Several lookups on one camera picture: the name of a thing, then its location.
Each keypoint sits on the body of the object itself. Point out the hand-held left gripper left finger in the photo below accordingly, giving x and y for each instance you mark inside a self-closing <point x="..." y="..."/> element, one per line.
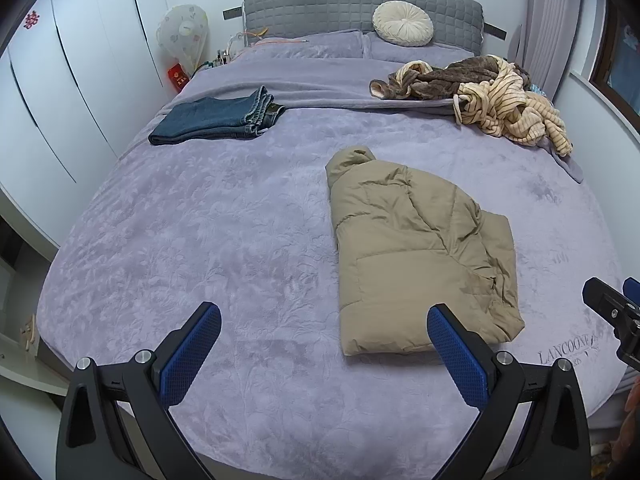
<point x="189" y="355"/>

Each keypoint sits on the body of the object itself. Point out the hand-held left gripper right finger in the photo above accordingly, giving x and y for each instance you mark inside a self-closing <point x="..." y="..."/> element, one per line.
<point x="457" y="357"/>

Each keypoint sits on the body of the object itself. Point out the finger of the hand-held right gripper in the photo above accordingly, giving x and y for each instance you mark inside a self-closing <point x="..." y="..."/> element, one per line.
<point x="607" y="302"/>
<point x="632" y="289"/>

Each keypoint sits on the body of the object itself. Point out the beige puffer jacket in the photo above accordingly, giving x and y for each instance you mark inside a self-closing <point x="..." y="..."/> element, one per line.
<point x="400" y="240"/>

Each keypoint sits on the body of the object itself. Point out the person's right hand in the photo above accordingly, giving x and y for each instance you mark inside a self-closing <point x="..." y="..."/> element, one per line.
<point x="631" y="420"/>

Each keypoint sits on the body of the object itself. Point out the purple plush blanket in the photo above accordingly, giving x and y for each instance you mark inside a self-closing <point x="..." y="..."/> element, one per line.
<point x="200" y="220"/>

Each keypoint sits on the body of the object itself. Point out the small wooden object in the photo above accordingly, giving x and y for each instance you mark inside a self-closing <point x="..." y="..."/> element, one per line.
<point x="29" y="335"/>

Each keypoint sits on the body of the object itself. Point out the white side shelf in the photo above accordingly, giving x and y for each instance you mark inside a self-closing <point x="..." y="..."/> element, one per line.
<point x="25" y="375"/>

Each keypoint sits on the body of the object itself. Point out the cream striped garment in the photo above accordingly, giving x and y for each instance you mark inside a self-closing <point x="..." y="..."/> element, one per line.
<point x="510" y="110"/>

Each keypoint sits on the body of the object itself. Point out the light blue cloth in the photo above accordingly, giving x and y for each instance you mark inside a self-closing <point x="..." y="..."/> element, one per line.
<point x="537" y="90"/>

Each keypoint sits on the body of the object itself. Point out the folded blue jeans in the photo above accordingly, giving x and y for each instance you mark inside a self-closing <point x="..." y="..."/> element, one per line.
<point x="210" y="117"/>

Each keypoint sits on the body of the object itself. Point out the grey curtain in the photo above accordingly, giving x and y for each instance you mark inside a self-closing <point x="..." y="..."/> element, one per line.
<point x="545" y="35"/>

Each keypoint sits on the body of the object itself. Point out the red packet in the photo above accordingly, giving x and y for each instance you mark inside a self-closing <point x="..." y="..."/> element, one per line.
<point x="178" y="77"/>

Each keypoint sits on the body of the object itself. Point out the brown fleece robe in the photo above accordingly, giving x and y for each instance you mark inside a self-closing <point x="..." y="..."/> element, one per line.
<point x="440" y="80"/>

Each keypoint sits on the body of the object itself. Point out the white wardrobe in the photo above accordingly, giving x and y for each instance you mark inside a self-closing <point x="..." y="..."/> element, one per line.
<point x="75" y="85"/>

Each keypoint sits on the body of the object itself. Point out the purple pillow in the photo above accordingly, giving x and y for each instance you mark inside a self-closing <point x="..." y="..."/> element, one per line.
<point x="450" y="50"/>
<point x="310" y="46"/>

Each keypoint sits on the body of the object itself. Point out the fan under plastic cover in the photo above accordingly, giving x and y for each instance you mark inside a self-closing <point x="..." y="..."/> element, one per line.
<point x="182" y="30"/>

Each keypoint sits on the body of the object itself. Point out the round cream cushion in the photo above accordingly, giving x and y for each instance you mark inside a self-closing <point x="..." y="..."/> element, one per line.
<point x="402" y="22"/>

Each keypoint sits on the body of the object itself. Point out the red wardrobe decal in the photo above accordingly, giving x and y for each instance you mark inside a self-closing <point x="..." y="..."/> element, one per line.
<point x="32" y="20"/>

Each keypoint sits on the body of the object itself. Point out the grey quilted headboard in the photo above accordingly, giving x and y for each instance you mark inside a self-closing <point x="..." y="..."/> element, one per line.
<point x="310" y="5"/>

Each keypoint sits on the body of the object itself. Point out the dark window frame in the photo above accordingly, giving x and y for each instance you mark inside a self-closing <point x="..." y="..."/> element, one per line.
<point x="607" y="45"/>

